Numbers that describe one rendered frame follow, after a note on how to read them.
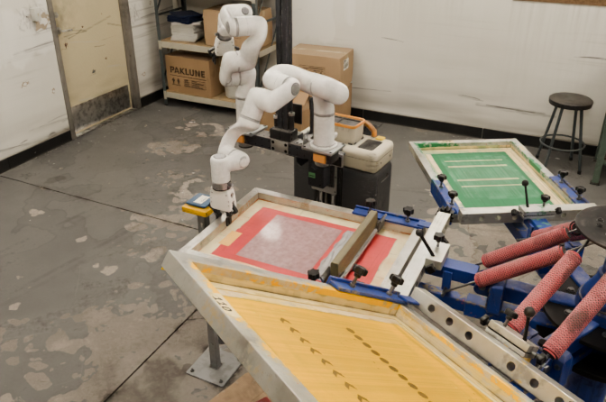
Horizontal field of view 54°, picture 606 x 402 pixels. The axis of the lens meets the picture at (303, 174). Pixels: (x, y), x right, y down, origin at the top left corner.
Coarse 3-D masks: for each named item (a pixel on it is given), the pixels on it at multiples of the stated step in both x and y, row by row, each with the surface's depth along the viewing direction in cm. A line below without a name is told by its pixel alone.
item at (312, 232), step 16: (256, 224) 247; (272, 224) 247; (288, 224) 247; (304, 224) 247; (320, 224) 247; (336, 224) 247; (288, 240) 237; (304, 240) 237; (320, 240) 237; (336, 240) 237; (384, 240) 237; (368, 256) 226; (384, 256) 226
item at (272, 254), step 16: (240, 240) 237; (256, 240) 237; (272, 240) 237; (224, 256) 226; (240, 256) 226; (256, 256) 226; (272, 256) 226; (288, 256) 226; (304, 256) 226; (320, 256) 226; (288, 272) 217; (304, 272) 217; (352, 272) 217; (368, 272) 217
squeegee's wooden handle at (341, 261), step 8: (368, 216) 232; (376, 216) 236; (360, 224) 227; (368, 224) 228; (376, 224) 238; (360, 232) 222; (368, 232) 229; (352, 240) 217; (360, 240) 222; (344, 248) 212; (352, 248) 214; (360, 248) 224; (336, 256) 208; (344, 256) 208; (352, 256) 216; (336, 264) 204; (344, 264) 210; (336, 272) 205
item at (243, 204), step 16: (256, 192) 266; (272, 192) 266; (240, 208) 253; (304, 208) 258; (320, 208) 254; (336, 208) 252; (224, 224) 243; (384, 224) 243; (192, 240) 230; (208, 240) 235; (416, 240) 230; (208, 256) 220; (400, 256) 220; (400, 272) 213
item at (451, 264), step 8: (448, 264) 207; (456, 264) 207; (464, 264) 207; (472, 264) 207; (440, 272) 207; (456, 272) 204; (464, 272) 203; (472, 272) 202; (456, 280) 206; (464, 280) 204; (472, 280) 203
